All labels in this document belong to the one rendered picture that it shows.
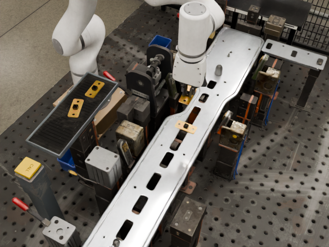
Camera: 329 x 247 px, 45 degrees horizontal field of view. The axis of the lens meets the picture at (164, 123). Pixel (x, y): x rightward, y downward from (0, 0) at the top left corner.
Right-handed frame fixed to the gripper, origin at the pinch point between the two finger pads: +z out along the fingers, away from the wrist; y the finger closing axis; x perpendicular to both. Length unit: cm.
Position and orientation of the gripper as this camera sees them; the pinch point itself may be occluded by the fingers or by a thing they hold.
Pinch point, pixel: (188, 89)
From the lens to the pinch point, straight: 131.6
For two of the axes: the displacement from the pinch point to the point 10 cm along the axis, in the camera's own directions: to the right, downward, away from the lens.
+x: 3.9, -7.1, 5.8
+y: 9.2, 3.1, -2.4
